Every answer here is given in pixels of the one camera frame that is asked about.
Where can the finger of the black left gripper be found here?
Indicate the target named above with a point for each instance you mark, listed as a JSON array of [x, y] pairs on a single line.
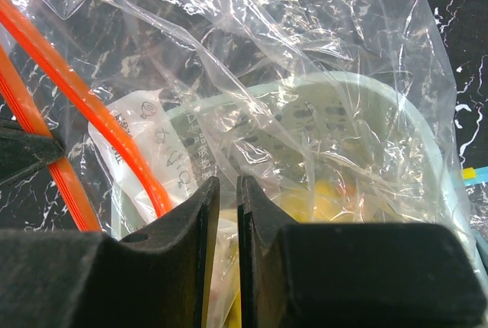
[[23, 153]]

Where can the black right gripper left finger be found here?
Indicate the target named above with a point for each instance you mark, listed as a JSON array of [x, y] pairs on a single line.
[[158, 276]]

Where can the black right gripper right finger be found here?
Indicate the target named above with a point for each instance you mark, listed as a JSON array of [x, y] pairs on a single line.
[[349, 274]]

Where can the yellow banana bunch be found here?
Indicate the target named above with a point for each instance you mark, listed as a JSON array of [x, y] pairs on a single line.
[[323, 202]]

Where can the clear bag orange zipper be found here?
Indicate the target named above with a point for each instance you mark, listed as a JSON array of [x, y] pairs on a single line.
[[68, 60]]

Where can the clear bag blue zipper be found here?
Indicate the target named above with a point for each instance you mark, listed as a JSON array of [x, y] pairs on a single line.
[[470, 185]]

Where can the light green plastic basket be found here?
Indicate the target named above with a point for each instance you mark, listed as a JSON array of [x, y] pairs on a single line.
[[350, 130]]

